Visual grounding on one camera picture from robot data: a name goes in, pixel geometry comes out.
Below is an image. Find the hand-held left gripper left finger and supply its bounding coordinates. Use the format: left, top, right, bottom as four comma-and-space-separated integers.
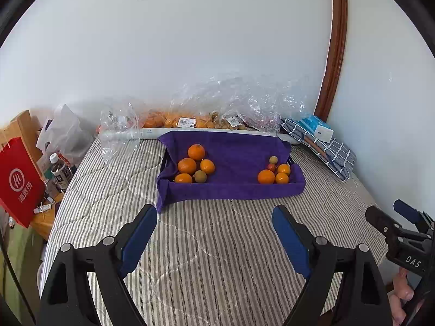
36, 204, 158, 326

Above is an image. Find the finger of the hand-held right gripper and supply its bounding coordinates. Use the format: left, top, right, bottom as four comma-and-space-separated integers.
393, 200, 434, 234
365, 205, 402, 242

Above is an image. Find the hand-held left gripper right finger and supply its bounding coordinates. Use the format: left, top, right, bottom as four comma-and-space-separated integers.
272, 205, 391, 326

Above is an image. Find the purple towel-lined tray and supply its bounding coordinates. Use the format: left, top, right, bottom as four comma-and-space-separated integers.
156, 131, 306, 214

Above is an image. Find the person's right hand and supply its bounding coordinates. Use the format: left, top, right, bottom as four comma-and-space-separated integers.
387, 267, 415, 326

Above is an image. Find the striped bed cover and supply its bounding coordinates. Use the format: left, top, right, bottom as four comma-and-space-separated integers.
39, 136, 391, 326

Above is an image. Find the grey checked folded cloth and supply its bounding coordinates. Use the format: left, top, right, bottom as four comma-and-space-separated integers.
280, 118, 357, 182

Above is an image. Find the wooden nightstand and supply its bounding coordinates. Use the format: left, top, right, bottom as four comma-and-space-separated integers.
29, 192, 65, 240

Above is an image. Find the plastic drink bottle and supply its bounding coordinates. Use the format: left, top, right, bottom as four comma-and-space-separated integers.
49, 153, 72, 191

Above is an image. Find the white box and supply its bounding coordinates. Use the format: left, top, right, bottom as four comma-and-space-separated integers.
314, 124, 334, 143

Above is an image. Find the blue tissue pack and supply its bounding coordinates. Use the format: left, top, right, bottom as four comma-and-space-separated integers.
299, 115, 328, 132

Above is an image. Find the plastic bag of oranges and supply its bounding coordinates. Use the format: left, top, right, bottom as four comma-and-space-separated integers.
141, 109, 218, 130

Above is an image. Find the empty clear plastic bag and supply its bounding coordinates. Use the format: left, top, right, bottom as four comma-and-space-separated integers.
100, 102, 141, 158

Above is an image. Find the white plastic bag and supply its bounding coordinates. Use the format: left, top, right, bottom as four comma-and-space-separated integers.
37, 105, 94, 167

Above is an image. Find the plastic bag of longans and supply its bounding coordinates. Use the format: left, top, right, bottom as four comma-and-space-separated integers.
209, 110, 259, 131

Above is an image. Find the red paper bag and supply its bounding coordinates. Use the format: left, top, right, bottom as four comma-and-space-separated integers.
0, 137, 46, 228

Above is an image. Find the crumpled clear plastic bag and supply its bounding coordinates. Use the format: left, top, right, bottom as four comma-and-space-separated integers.
172, 71, 308, 133

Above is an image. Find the brown cardboard box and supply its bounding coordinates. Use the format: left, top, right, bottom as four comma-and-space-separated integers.
0, 109, 43, 164

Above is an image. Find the brown wooden frame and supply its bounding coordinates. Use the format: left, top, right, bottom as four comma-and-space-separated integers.
314, 0, 349, 123

